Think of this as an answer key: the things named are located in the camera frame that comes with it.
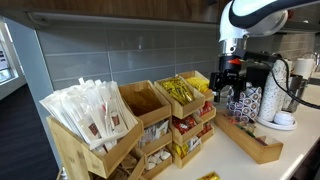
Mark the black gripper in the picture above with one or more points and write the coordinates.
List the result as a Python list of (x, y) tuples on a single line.
[(230, 78)]

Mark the gold foil sachet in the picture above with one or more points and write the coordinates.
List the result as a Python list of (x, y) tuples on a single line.
[(209, 176)]

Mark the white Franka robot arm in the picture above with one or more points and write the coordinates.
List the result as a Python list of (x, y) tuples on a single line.
[(263, 15)]

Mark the bamboo bin with yellow packets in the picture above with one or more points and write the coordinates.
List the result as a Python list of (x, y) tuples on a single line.
[(208, 94)]

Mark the patterned paper cup stack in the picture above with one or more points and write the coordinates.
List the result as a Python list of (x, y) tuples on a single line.
[(250, 103)]

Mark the red packets pile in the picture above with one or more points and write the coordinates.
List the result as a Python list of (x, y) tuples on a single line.
[(205, 108)]

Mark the narrow bamboo bin, red packets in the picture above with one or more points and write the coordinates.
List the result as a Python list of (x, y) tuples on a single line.
[(209, 115)]

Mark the bright yellow packets pile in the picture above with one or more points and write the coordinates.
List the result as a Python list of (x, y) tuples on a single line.
[(199, 84)]

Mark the black box appliance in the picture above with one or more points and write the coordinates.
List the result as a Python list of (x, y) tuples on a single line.
[(258, 76)]

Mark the small red packets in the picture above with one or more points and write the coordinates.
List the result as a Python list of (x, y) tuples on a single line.
[(205, 128)]

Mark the bamboo bin with gold sachets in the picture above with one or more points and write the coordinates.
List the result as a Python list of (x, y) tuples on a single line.
[(185, 108)]

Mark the speckled white cup stack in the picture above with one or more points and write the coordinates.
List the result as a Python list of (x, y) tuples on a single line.
[(271, 96)]

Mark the gold sachets pile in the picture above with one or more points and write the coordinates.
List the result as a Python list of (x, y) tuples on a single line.
[(178, 90)]

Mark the long bamboo tray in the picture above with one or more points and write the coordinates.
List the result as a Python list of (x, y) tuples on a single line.
[(246, 143)]

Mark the red packets in bin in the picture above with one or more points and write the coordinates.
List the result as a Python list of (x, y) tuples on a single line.
[(190, 133)]

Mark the white round plate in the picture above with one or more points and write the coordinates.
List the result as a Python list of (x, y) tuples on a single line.
[(278, 126)]

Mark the yellow and white packets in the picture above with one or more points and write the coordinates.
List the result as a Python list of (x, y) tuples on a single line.
[(186, 146)]

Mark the metal container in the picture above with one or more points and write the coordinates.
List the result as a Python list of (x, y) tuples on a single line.
[(295, 90)]

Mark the bamboo bin with mixed packets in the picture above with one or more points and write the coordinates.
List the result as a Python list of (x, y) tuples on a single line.
[(188, 156)]

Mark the bamboo bin with stir sticks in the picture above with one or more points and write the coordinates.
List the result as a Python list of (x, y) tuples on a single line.
[(155, 113)]

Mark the white tea bag packets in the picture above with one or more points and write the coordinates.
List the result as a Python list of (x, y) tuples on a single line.
[(154, 130)]

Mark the white paper towel roll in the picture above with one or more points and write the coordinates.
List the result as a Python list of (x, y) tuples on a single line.
[(304, 67)]

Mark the brown wooden stir sticks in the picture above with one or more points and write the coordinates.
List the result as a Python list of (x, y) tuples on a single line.
[(143, 100)]

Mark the bamboo bin with tea bags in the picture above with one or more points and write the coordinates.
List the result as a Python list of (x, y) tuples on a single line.
[(156, 143)]

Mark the white creamer cups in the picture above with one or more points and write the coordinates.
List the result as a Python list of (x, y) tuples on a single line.
[(156, 158)]

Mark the bamboo bin with creamer cups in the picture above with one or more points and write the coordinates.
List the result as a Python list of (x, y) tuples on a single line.
[(160, 168)]

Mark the bamboo bin with brown packets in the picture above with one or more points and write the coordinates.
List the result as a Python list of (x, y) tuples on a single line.
[(136, 171)]

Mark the brown sugar packets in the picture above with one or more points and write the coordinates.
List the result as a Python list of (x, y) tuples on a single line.
[(126, 165)]

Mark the under-cabinet light strip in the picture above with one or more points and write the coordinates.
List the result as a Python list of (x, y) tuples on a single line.
[(116, 19)]

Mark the white wrapped cutlery packets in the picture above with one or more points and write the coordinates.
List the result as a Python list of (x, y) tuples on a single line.
[(90, 110)]

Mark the large bamboo cutlery rack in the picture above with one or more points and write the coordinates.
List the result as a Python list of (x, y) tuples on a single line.
[(76, 156)]

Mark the red wall device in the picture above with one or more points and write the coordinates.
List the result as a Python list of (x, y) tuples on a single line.
[(291, 14)]

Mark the wooden wall cabinet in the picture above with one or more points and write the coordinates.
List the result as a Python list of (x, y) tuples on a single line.
[(116, 7)]

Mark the window with frame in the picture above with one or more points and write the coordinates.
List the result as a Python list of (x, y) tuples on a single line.
[(5, 60)]

